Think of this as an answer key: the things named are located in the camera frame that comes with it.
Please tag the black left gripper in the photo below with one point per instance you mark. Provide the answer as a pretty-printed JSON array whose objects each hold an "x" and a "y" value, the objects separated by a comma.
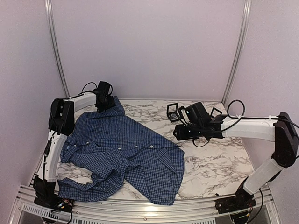
[{"x": 110, "y": 104}]

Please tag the aluminium front frame rail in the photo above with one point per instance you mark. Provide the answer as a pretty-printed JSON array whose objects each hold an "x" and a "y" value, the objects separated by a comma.
[{"x": 120, "y": 211}]

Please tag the black wrist camera on right gripper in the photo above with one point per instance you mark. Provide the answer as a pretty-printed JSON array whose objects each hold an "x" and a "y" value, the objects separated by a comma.
[{"x": 181, "y": 116}]

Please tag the black open display box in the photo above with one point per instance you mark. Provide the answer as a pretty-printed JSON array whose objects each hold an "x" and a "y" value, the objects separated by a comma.
[
  {"x": 215, "y": 112},
  {"x": 172, "y": 108}
]

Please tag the blue plaid shirt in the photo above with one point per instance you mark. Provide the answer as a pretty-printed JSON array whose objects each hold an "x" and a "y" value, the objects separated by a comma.
[{"x": 117, "y": 149}]

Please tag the black open display box left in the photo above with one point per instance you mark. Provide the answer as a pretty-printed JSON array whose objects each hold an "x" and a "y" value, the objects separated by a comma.
[{"x": 172, "y": 108}]

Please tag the black open display box right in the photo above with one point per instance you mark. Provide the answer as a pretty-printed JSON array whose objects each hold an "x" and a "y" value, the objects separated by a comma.
[{"x": 215, "y": 112}]

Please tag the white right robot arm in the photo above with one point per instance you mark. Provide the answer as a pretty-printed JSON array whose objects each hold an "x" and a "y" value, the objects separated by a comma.
[{"x": 196, "y": 122}]

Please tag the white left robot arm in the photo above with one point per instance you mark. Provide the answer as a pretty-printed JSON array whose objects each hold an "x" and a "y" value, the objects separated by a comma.
[{"x": 61, "y": 125}]

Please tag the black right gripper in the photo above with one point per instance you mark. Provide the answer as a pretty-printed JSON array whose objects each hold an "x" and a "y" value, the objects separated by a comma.
[{"x": 180, "y": 135}]

